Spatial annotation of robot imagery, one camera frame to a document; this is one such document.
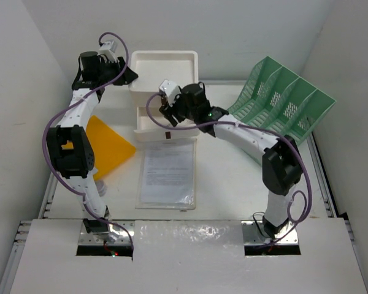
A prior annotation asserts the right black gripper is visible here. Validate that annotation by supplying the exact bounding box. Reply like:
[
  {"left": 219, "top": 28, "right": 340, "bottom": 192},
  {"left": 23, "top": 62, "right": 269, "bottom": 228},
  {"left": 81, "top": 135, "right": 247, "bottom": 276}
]
[{"left": 159, "top": 89, "right": 197, "bottom": 127}]

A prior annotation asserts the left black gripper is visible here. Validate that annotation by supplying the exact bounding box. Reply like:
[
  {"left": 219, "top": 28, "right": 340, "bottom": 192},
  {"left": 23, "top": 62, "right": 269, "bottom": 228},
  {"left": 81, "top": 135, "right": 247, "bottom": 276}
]
[{"left": 98, "top": 58, "right": 139, "bottom": 87}]

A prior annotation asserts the white drawer cabinet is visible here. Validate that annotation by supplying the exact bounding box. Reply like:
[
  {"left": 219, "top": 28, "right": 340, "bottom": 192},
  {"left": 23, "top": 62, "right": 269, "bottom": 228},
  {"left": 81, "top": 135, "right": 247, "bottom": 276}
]
[{"left": 129, "top": 50, "right": 199, "bottom": 129}]

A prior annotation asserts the white drawer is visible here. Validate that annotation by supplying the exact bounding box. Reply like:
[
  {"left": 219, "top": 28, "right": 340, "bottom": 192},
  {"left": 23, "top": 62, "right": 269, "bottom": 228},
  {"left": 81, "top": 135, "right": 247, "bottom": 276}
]
[{"left": 134, "top": 107, "right": 200, "bottom": 143}]

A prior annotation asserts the yellow plastic folder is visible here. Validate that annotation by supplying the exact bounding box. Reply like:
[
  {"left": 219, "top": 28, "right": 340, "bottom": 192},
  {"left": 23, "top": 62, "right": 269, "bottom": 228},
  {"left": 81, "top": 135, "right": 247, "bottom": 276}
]
[{"left": 86, "top": 116, "right": 136, "bottom": 181}]

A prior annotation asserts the clear document sleeve with papers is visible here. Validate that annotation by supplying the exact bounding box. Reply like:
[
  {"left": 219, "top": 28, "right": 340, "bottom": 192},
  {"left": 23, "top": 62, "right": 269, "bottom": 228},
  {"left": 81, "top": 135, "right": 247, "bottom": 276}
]
[{"left": 136, "top": 138, "right": 197, "bottom": 211}]

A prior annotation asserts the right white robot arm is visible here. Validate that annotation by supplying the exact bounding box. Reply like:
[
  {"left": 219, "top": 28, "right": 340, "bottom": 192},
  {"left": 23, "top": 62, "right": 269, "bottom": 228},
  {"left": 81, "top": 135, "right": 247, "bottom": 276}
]
[{"left": 159, "top": 80, "right": 302, "bottom": 238}]

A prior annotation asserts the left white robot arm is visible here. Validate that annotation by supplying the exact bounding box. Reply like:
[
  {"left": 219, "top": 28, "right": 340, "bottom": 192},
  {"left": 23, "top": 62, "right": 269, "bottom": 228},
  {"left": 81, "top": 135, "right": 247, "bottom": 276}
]
[{"left": 44, "top": 51, "right": 137, "bottom": 235}]

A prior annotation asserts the green file organizer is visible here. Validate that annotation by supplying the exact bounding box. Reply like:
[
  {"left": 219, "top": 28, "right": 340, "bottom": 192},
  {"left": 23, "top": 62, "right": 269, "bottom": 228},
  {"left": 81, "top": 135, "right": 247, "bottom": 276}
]
[{"left": 228, "top": 56, "right": 336, "bottom": 145}]

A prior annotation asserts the white foam board cover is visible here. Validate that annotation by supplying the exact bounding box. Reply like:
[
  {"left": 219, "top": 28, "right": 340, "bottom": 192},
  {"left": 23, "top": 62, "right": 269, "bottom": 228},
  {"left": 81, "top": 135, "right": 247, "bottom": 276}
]
[{"left": 12, "top": 219, "right": 366, "bottom": 293}]

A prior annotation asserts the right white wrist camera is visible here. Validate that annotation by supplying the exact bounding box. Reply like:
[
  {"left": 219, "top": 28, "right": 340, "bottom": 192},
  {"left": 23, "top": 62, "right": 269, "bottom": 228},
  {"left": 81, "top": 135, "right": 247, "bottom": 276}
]
[{"left": 159, "top": 80, "right": 181, "bottom": 106}]

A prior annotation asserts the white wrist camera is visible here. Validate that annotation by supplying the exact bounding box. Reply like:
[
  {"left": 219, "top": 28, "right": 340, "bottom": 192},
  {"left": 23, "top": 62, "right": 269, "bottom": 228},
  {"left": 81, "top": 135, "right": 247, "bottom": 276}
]
[
  {"left": 159, "top": 80, "right": 181, "bottom": 106},
  {"left": 98, "top": 40, "right": 117, "bottom": 62}
]

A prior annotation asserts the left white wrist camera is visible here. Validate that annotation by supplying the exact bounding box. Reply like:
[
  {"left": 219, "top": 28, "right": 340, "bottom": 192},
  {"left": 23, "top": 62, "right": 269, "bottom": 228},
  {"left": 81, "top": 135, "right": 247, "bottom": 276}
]
[{"left": 98, "top": 40, "right": 117, "bottom": 62}]

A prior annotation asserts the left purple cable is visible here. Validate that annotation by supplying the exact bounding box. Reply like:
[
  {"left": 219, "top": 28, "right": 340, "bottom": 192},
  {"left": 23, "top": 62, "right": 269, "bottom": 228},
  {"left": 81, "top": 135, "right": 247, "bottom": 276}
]
[{"left": 41, "top": 31, "right": 134, "bottom": 249}]

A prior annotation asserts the purple cable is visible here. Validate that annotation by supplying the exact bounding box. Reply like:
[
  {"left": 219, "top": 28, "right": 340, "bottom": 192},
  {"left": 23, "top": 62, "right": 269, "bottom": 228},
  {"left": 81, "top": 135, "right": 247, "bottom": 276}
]
[
  {"left": 41, "top": 31, "right": 134, "bottom": 249},
  {"left": 145, "top": 91, "right": 313, "bottom": 246}
]

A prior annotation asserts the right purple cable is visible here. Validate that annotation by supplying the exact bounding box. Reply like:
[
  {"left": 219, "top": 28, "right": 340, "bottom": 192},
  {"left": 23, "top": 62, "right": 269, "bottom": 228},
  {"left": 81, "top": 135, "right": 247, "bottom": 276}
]
[{"left": 145, "top": 91, "right": 313, "bottom": 246}]

